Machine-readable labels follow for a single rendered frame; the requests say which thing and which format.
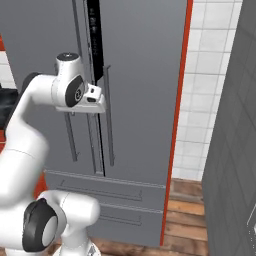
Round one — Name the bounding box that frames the grey drawer handle short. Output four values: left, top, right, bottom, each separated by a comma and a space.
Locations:
99, 213, 143, 228

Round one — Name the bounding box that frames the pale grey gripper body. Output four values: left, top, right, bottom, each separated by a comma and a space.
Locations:
55, 93, 108, 115

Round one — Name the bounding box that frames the grey fridge drawer short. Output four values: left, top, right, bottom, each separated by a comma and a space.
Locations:
87, 202, 165, 248

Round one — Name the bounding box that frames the grey long door handle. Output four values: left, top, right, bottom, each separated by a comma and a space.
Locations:
102, 64, 116, 167
63, 112, 81, 164

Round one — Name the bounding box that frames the grey fridge drawer tall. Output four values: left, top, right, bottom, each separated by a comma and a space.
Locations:
43, 168, 168, 213

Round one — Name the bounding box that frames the black appliance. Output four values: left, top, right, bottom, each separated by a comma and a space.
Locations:
0, 83, 20, 132

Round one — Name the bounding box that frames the grey fridge door wide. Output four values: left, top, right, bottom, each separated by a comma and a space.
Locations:
99, 0, 189, 190

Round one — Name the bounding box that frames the grey fridge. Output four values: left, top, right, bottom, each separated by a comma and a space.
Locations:
0, 0, 189, 248

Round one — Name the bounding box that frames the red cabinet side panel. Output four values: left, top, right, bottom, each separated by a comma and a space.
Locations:
159, 0, 195, 248

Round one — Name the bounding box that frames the grey fridge door narrow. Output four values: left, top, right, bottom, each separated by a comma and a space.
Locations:
0, 0, 105, 177

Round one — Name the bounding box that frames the grey drawer handle long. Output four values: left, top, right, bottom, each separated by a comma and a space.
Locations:
57, 179, 144, 202

